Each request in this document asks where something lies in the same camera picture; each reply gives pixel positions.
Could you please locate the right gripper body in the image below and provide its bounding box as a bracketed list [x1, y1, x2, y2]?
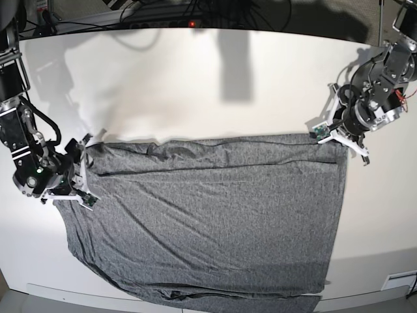
[46, 138, 85, 196]

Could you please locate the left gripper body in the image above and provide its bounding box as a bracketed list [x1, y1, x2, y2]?
[332, 84, 371, 140]

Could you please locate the grey long-sleeve T-shirt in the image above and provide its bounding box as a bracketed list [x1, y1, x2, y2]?
[55, 134, 348, 312]

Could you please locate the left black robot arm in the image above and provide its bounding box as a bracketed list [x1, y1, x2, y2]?
[310, 1, 416, 164]

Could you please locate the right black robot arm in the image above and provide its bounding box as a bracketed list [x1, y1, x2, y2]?
[1, 1, 99, 209]

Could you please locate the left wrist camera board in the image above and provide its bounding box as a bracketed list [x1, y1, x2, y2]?
[312, 121, 330, 142]

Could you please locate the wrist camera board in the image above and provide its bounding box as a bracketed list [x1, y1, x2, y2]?
[81, 193, 99, 211]
[312, 121, 330, 142]

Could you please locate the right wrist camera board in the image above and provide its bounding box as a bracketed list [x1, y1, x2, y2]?
[81, 193, 99, 211]

